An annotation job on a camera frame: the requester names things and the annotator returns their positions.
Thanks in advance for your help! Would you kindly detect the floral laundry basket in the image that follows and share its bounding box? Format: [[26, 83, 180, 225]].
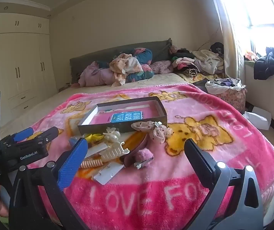
[[205, 78, 247, 113]]

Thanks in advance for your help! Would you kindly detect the cream curtain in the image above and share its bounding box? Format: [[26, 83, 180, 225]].
[[205, 0, 246, 79]]

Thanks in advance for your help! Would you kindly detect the blue floral quilt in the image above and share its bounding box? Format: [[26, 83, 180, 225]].
[[96, 48, 155, 83]]

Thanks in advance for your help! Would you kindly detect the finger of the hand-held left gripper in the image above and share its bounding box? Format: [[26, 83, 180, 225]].
[[4, 127, 34, 146], [19, 126, 59, 149]]

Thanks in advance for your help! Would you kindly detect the pink shallow box lid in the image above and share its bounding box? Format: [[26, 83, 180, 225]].
[[77, 96, 168, 135]]

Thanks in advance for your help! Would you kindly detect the window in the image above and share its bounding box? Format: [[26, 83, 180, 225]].
[[217, 0, 274, 54]]

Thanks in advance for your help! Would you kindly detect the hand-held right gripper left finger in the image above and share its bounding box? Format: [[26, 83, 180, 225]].
[[9, 138, 89, 230]]

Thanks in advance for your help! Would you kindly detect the peach spiral hair tie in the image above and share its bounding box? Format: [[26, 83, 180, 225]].
[[80, 159, 104, 170]]

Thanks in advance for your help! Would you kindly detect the peach patterned cloth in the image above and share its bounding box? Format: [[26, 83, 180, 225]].
[[109, 53, 144, 87]]

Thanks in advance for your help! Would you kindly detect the cream wardrobe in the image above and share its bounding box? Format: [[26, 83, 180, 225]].
[[0, 12, 58, 128]]

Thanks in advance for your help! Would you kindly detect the pink fuzzy garment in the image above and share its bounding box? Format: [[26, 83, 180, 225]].
[[151, 60, 174, 75]]

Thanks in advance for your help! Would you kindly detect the clear plastic packet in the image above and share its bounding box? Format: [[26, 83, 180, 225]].
[[92, 162, 125, 185]]

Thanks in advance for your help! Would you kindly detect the dotted fabric hair bow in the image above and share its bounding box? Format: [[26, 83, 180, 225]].
[[130, 121, 174, 145]]

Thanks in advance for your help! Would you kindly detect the small cream hair claw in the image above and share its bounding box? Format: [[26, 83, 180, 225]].
[[103, 127, 121, 146]]

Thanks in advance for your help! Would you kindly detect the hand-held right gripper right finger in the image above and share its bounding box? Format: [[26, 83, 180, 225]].
[[184, 139, 264, 230]]

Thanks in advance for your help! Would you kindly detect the pink pompom hair clip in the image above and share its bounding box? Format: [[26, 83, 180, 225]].
[[134, 149, 154, 169]]

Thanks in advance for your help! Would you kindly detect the pink printed blanket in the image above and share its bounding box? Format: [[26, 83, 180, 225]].
[[27, 83, 274, 230]]

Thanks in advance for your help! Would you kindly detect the large cream hair claw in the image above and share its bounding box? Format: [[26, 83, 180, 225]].
[[100, 142, 130, 163]]

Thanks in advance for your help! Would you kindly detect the black puffer jacket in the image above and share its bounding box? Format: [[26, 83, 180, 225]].
[[254, 45, 274, 80]]

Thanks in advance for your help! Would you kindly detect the pile of clothes and pillows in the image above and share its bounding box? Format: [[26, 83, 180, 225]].
[[69, 38, 174, 85]]

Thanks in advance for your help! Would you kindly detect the pink quilted jacket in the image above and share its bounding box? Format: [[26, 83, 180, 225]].
[[78, 61, 118, 88]]

